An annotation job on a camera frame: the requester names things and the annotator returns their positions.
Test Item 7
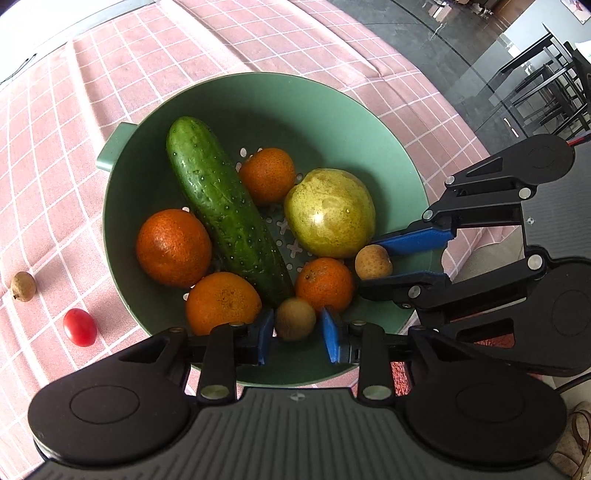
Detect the green cucumber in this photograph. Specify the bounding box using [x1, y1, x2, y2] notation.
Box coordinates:
[166, 117, 296, 308]

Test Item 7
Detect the large green pear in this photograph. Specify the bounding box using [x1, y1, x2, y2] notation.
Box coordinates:
[283, 168, 377, 259]

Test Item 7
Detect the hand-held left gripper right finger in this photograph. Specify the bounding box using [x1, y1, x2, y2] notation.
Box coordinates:
[320, 307, 446, 400]

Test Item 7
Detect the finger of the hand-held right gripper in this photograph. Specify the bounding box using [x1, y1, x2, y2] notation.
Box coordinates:
[357, 252, 552, 376]
[370, 142, 533, 256]

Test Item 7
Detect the beige sandal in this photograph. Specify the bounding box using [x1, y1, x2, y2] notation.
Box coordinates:
[556, 401, 591, 478]

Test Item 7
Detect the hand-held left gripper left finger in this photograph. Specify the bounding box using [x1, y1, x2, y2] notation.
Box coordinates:
[121, 309, 275, 401]

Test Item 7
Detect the orange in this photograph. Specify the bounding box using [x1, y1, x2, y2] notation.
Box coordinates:
[295, 257, 356, 315]
[238, 148, 296, 206]
[185, 272, 263, 337]
[136, 209, 213, 289]

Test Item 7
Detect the green plastic colander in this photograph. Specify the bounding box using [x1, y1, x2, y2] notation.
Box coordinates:
[96, 73, 444, 387]

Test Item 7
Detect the pink checked tablecloth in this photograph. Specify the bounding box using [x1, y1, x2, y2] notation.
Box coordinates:
[0, 0, 509, 416]

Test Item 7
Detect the small brown longan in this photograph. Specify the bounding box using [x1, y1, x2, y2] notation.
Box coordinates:
[11, 271, 37, 303]
[276, 298, 317, 342]
[355, 244, 394, 281]

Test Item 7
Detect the red cherry tomato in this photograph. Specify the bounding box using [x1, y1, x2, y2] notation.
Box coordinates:
[63, 309, 97, 347]

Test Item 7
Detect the black dining chair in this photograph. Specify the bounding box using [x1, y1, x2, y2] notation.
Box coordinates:
[508, 46, 591, 139]
[500, 32, 575, 101]

